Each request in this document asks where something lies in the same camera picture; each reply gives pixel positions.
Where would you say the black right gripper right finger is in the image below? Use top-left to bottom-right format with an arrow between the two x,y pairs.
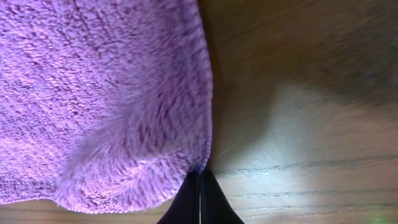
200,169 -> 244,224

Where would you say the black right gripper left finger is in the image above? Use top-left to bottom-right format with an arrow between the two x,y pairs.
157,171 -> 200,224

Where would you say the purple microfiber cloth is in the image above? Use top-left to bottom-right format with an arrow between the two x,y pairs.
1,0 -> 213,213

